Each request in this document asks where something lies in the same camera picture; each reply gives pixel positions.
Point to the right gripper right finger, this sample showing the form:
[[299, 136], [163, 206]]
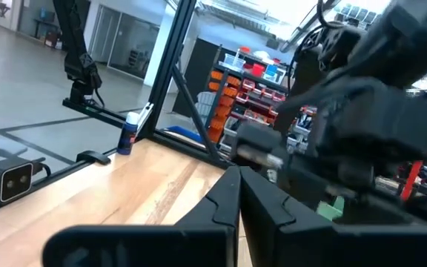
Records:
[[347, 246]]

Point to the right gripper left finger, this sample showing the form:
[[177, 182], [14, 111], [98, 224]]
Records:
[[143, 246]]

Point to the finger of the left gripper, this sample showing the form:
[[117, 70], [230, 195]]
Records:
[[391, 211], [321, 185]]

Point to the small blue paint bottle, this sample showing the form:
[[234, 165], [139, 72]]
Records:
[[127, 137]]

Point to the green plastic cup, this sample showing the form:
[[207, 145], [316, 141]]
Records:
[[330, 210]]

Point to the red desk lamp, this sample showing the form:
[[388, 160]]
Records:
[[410, 181]]

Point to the black table clip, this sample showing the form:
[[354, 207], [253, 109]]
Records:
[[93, 157]]

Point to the blue floor bin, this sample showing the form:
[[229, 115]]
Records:
[[184, 133]]

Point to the shelving rack with parts bins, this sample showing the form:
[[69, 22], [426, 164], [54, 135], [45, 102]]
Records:
[[228, 100]]

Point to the silver frame bracket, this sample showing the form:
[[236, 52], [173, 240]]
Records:
[[145, 115]]

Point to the table-level camera box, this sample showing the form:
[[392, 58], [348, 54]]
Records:
[[7, 181]]

